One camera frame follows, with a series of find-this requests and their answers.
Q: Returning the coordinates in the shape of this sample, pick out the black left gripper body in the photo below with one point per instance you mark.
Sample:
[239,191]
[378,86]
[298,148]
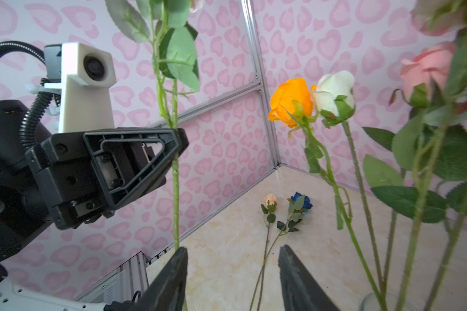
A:
[82,176]

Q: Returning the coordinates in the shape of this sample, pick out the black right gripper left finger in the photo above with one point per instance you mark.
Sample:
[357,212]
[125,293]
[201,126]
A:
[168,290]

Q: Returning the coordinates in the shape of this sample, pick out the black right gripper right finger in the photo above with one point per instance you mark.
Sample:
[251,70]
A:
[299,289]

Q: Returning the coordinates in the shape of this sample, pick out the clear glass vase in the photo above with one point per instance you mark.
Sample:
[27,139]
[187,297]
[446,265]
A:
[370,303]

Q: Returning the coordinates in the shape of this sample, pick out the pale pink white flower bunch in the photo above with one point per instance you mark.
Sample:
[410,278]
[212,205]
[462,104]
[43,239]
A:
[164,25]

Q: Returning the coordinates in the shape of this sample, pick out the single pink rose stem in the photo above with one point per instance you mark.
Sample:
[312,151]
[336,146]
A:
[404,144]

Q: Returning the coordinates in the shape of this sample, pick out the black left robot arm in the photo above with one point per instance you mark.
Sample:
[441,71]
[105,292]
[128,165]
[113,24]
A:
[23,213]

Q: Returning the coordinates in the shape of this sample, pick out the peach rose stem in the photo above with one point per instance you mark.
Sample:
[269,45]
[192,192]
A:
[269,206]

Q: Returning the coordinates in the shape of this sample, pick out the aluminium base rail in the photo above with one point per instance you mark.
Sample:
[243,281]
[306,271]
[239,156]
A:
[120,284]

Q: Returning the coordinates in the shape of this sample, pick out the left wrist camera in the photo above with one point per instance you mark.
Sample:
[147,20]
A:
[82,75]

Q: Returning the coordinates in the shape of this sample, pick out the aluminium frame profile left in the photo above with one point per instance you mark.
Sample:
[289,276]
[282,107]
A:
[229,150]

